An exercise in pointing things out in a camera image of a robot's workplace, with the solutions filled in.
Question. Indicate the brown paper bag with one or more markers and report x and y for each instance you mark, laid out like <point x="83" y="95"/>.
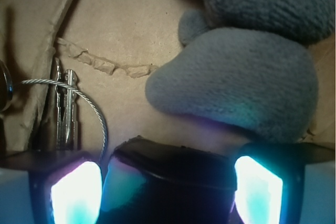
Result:
<point x="114" y="46"/>

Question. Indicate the silver key pair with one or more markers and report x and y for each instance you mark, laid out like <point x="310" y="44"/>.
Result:
<point x="66" y="110"/>

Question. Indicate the black box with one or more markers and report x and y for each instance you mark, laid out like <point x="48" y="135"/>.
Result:
<point x="150" y="182"/>

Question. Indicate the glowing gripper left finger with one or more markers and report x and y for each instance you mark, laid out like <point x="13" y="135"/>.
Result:
<point x="50" y="187"/>

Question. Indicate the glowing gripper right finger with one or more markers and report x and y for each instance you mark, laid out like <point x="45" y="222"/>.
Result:
<point x="285" y="183"/>

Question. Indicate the grey plush toy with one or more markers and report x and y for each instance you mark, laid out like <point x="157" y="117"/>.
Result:
<point x="245" y="63"/>

